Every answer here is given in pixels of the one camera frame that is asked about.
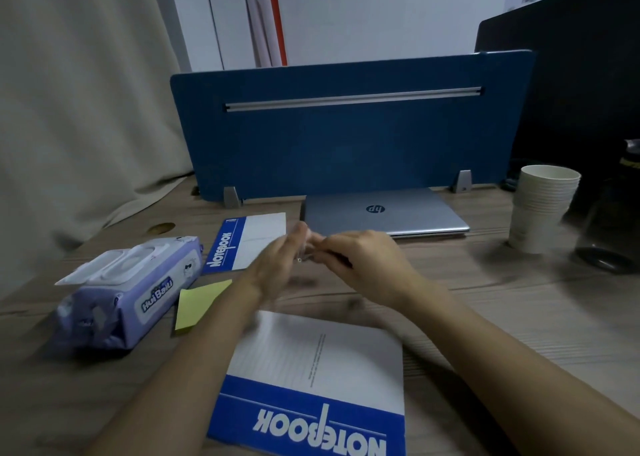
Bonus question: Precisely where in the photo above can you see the white wired earphones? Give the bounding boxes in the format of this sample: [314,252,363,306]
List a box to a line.
[295,230,351,269]

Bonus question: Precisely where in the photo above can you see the blue and white notebook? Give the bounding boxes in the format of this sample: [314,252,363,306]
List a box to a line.
[206,310,407,456]
[201,212,287,275]

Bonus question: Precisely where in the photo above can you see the white paper cup stack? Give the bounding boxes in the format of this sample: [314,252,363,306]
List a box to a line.
[515,164,583,217]
[508,206,563,255]

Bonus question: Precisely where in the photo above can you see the white rolled tube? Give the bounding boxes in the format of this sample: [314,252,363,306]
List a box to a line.
[241,0,273,68]
[255,0,282,68]

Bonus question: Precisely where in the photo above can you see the beige curtain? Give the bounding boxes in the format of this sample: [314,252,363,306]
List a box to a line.
[0,0,195,299]

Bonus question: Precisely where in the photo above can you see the purple wet wipes pack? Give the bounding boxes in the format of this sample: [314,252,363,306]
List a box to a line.
[53,235,203,351]

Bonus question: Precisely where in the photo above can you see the person's right hand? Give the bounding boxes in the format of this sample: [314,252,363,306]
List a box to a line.
[307,229,427,311]

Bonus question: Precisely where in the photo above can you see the blue desk divider panel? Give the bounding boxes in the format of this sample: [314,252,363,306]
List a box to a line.
[169,49,537,203]

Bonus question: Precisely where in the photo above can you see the person's right forearm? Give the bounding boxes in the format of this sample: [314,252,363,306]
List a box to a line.
[399,280,640,456]

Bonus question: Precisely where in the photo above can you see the dark translucent water bottle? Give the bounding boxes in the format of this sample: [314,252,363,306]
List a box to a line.
[575,139,640,274]

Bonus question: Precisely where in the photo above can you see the person's left forearm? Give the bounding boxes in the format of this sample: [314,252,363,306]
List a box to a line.
[85,280,263,456]

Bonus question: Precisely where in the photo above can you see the yellow sticky note pad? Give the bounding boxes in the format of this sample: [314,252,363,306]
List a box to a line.
[174,279,233,333]

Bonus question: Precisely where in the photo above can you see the silver laptop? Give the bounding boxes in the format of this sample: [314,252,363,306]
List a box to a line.
[299,187,471,238]

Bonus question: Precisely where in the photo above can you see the black partition panel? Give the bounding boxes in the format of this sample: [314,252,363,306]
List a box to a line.
[473,0,640,197]

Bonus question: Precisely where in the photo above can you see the person's left hand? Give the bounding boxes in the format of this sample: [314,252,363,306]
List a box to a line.
[245,220,311,303]

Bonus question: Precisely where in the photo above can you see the red rolled tube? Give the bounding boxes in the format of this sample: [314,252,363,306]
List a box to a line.
[266,0,289,67]

